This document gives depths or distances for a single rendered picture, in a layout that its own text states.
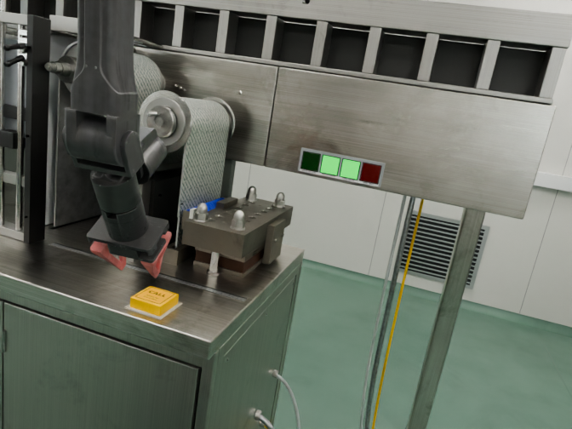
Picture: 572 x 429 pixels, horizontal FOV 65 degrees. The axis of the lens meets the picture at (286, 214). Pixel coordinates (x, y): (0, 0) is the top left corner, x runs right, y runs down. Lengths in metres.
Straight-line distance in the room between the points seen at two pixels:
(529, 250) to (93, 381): 3.27
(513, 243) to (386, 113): 2.62
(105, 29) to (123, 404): 0.77
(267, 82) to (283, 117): 0.11
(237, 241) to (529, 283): 3.09
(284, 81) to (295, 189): 2.51
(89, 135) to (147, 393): 0.61
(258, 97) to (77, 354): 0.84
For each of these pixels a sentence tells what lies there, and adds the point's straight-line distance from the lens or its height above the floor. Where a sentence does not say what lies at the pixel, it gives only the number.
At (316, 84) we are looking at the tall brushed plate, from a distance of 1.34.
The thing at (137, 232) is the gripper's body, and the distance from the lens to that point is 0.68.
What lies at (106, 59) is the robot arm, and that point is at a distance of 0.57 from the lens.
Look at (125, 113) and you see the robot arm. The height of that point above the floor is 1.30.
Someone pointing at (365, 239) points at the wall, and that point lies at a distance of 3.77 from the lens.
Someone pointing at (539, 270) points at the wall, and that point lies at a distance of 3.88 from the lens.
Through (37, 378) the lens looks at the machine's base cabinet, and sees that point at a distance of 1.22.
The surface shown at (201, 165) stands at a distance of 1.21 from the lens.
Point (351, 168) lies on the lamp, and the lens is 1.32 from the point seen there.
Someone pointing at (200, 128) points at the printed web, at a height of 1.24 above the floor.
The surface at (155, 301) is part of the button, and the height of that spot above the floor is 0.92.
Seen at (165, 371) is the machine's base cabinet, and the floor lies 0.79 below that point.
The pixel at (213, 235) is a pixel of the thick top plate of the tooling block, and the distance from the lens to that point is 1.08.
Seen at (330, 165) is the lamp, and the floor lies 1.18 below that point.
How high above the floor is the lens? 1.34
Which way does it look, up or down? 14 degrees down
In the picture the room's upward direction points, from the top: 9 degrees clockwise
